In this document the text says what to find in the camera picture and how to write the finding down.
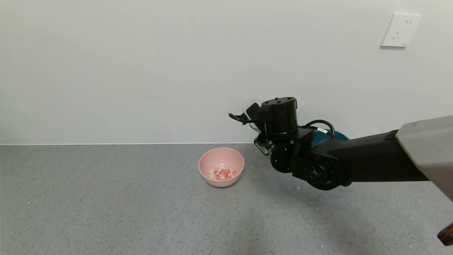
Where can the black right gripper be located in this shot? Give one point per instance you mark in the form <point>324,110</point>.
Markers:
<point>262,149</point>

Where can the pink and white solid pieces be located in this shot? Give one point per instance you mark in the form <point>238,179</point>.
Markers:
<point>223,173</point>

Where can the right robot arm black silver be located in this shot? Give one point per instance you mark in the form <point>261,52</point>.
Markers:
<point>371,159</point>

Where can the clear teal ribbed cup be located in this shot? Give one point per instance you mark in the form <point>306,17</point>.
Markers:
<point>253,111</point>

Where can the pink plastic bowl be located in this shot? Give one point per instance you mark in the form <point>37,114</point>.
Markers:
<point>217,159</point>

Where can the dark teal plastic basin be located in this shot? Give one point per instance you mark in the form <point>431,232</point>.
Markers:
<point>339,135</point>

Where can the white wall socket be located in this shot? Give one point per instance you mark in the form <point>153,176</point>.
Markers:
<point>400,31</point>

